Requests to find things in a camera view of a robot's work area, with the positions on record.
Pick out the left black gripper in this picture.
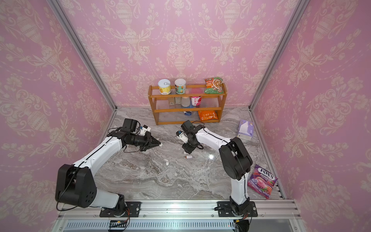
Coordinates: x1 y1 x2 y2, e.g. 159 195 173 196
130 131 161 151

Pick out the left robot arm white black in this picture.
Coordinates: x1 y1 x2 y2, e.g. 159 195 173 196
55 119 161 217

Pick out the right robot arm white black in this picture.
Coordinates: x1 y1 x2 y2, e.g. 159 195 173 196
176 120 254 218

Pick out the orange snack bag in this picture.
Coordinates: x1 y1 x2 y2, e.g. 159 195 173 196
198 110 218 121

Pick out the wooden shelf rack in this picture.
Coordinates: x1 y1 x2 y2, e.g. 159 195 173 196
148 83 228 125

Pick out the pink white cup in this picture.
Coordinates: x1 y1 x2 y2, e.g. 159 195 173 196
191 96 202 107

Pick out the white plastic bottle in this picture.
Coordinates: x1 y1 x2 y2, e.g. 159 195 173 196
181 97 191 107

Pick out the purple tissue box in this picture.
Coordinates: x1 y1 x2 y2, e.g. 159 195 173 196
237 119 254 141

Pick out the yellow white can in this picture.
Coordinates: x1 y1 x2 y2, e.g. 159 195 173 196
158 79 172 95

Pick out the green orange can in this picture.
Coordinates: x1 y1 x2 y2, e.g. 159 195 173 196
174 78 186 94

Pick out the green red snack packet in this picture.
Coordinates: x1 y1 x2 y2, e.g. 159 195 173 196
204 77 224 94

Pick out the purple candy bag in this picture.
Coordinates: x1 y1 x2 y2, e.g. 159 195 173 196
247 164 278 199

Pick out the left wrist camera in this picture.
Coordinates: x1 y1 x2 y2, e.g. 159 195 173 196
139 125 151 136

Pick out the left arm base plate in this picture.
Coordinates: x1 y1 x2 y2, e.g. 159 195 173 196
100 201 142 218

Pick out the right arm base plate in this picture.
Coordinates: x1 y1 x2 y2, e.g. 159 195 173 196
214 201 258 218

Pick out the aluminium front rail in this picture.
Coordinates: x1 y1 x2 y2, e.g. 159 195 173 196
57 199 302 221

